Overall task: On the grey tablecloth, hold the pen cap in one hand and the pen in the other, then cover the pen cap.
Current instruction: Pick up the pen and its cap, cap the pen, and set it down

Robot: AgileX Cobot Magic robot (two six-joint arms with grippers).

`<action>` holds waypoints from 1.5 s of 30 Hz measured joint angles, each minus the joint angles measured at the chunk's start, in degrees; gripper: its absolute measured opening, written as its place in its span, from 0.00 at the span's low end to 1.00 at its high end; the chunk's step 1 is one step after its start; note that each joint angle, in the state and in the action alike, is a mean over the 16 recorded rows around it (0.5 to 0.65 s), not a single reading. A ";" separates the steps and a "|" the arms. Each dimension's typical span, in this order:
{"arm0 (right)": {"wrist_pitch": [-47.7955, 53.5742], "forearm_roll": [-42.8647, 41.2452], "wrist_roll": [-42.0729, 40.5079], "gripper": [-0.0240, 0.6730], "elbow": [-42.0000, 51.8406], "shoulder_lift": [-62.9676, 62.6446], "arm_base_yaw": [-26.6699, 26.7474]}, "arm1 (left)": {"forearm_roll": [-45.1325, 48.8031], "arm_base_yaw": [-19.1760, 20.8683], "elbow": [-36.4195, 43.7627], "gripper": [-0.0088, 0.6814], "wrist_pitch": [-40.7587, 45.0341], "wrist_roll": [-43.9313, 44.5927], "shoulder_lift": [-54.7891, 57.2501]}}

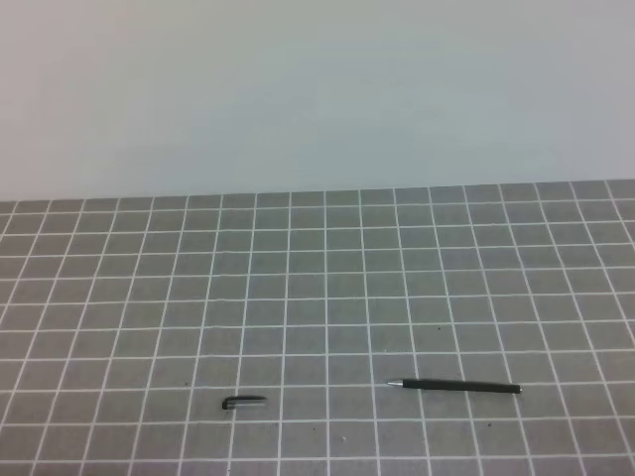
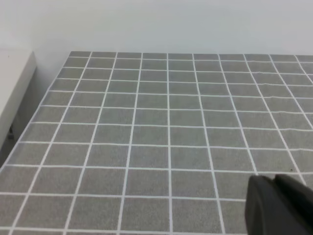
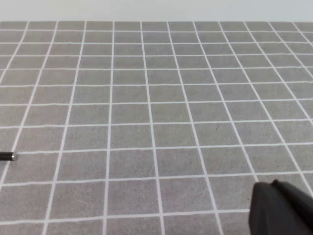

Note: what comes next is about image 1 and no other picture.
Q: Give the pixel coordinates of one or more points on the black pen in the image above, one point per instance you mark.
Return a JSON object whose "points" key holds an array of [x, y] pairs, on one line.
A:
{"points": [[456, 386]]}

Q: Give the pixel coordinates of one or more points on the grey grid tablecloth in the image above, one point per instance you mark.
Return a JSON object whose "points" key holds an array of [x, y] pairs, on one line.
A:
{"points": [[125, 322]]}

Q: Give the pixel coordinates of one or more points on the black pen cap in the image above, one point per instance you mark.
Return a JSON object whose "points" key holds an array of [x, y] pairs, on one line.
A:
{"points": [[233, 403]]}

